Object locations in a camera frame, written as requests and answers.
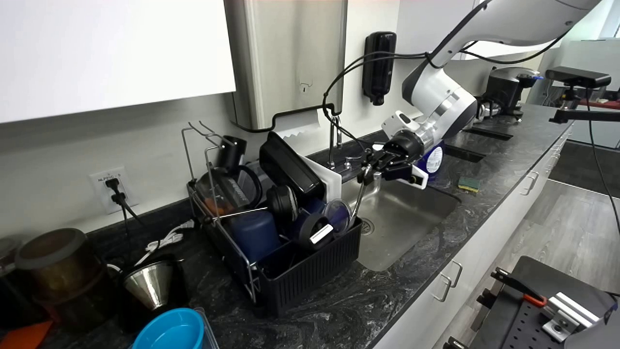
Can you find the blue bowl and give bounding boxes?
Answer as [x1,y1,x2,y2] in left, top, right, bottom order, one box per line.
[229,210,283,265]
[130,307,210,349]

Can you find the orange flat item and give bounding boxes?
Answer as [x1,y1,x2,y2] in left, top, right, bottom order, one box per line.
[0,319,57,349]

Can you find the black cup white label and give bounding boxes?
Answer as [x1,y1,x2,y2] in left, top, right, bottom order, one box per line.
[293,212,338,251]

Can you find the black coffee maker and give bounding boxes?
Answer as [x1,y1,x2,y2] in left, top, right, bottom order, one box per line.
[481,67,541,123]

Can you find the white upper cabinet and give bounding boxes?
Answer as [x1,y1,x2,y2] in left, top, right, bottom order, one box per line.
[0,0,239,125]

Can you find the orange handled black tool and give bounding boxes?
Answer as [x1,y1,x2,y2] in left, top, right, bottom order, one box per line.
[491,268,549,309]

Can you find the white paper towel sheet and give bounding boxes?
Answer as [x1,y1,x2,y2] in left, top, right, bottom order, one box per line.
[316,106,338,133]

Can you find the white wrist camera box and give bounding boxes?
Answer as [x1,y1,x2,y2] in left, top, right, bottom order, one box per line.
[409,166,434,191]

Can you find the white wall power outlet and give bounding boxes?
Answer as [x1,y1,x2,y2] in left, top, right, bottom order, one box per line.
[92,166,140,212]

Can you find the blue dish soap bottle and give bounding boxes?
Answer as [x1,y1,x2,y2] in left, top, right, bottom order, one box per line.
[417,142,446,177]

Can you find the black round lid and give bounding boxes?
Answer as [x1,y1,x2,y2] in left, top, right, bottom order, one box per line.
[266,185,301,226]

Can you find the black camera on stand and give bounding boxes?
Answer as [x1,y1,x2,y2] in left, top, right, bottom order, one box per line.
[545,65,620,125]

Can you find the stainless steel cup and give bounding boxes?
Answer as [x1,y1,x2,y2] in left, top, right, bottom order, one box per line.
[123,261,175,311]

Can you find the chrome gooseneck faucet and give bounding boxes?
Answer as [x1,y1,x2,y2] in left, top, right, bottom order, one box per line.
[328,115,345,172]

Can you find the green sponge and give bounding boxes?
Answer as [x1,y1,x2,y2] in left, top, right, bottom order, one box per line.
[458,179,483,197]

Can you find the black dish rack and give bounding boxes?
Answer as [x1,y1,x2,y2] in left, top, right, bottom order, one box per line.
[181,119,365,319]

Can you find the black counter mat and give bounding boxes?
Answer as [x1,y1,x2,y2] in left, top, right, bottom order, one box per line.
[467,123,516,142]
[444,142,489,164]

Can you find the clear glass lid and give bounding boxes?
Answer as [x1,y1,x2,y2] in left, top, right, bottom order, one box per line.
[320,199,357,234]

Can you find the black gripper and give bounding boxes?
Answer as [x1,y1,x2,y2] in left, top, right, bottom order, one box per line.
[357,131,425,191]

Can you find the black wall soap dispenser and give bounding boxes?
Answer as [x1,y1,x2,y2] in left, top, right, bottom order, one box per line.
[361,30,400,108]

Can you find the brown lidded canister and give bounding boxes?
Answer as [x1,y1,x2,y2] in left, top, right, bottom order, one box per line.
[14,228,109,307]

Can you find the steel paper towel dispenser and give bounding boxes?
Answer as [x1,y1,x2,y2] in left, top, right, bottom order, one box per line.
[223,0,351,135]

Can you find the black tray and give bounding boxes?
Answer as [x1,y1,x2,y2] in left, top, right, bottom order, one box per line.
[258,133,328,210]

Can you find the white plastic utensil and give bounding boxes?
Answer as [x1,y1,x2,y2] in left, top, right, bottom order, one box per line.
[132,220,196,268]

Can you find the glass carafe black lid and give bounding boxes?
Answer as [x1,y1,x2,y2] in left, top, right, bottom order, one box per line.
[206,135,266,212]

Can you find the silver drawer handle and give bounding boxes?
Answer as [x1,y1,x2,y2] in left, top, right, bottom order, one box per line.
[433,261,465,305]
[522,173,541,199]

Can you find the silver metal bracket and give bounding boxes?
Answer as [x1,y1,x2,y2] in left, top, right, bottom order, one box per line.
[541,292,603,346]

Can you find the stainless steel sink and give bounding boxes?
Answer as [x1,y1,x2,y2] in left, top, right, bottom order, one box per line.
[341,170,462,274]

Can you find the black floor mat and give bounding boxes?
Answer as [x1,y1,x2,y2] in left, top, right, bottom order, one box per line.
[549,139,620,201]

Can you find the flat equipment platform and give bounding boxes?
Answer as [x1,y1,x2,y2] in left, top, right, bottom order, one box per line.
[444,255,620,349]

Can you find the black plug with cord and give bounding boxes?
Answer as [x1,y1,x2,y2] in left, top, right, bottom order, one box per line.
[105,177,142,226]

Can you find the white lower cabinets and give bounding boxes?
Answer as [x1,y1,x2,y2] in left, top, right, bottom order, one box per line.
[374,129,574,349]

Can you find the white rimmed flat board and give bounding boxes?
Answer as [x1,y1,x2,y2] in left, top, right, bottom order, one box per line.
[303,154,345,210]

